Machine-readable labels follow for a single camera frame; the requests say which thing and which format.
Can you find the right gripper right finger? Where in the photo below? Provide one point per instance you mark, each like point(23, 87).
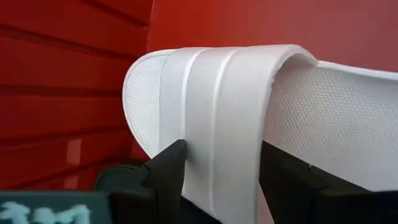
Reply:
point(295, 193)

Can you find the black slide sandal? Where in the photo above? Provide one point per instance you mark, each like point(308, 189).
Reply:
point(118, 179)

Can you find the white slide sandal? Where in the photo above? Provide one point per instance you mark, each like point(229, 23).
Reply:
point(233, 109)

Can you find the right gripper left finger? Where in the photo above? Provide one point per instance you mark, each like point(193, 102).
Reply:
point(168, 186)

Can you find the red plastic bin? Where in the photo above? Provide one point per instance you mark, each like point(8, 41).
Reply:
point(62, 62)

